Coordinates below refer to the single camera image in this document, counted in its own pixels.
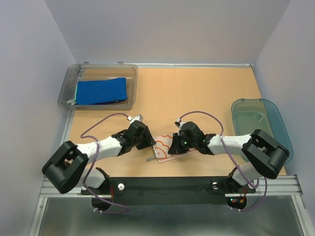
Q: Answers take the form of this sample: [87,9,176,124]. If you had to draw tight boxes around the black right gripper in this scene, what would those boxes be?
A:
[168,131,197,153]

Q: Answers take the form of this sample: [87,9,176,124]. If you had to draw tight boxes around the orange white patterned towel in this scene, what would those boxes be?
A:
[146,133,197,163]

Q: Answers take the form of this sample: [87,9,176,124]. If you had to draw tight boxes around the blue towel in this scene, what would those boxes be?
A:
[76,77,127,105]

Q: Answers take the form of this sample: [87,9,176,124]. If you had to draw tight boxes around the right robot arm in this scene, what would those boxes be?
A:
[168,121,290,192]

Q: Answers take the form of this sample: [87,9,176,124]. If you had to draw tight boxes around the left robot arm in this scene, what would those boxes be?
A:
[42,120,156,194]

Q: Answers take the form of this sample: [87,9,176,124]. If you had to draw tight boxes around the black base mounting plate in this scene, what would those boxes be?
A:
[91,177,255,207]

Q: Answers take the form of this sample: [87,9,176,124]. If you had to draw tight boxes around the teal plastic bin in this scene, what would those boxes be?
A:
[231,98,293,163]

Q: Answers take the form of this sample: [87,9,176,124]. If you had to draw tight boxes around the smoky clear plastic bin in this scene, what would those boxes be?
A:
[58,62,138,111]

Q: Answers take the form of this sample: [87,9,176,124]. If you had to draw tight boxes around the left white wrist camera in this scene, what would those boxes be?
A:
[127,114,143,123]

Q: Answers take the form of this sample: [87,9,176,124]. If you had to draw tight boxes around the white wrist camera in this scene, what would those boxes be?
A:
[127,114,143,123]
[175,118,186,131]

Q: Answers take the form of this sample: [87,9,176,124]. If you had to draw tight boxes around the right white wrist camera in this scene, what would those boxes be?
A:
[175,118,186,131]

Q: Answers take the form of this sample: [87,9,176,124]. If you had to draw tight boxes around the aluminium frame rail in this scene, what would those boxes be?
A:
[37,67,314,236]

